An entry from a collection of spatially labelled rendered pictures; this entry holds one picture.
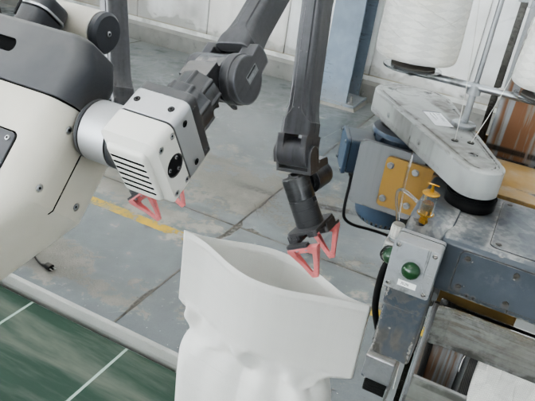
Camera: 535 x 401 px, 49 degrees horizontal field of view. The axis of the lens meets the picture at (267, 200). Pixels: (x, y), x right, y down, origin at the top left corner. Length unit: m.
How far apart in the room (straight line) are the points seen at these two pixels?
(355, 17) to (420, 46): 4.75
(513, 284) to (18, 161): 0.75
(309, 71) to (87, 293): 2.04
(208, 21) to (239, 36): 6.20
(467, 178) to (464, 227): 0.09
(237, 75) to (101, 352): 1.37
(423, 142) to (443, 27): 0.22
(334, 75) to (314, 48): 4.91
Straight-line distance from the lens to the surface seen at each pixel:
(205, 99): 0.86
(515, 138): 1.43
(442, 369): 1.75
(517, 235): 1.07
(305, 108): 1.15
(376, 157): 1.39
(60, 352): 2.09
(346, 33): 5.97
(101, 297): 2.94
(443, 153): 1.13
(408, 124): 1.26
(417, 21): 1.18
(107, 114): 0.85
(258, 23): 0.99
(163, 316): 2.83
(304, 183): 1.18
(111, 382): 1.98
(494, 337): 1.25
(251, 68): 0.93
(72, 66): 0.88
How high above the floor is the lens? 1.78
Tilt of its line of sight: 27 degrees down
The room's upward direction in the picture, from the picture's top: 9 degrees clockwise
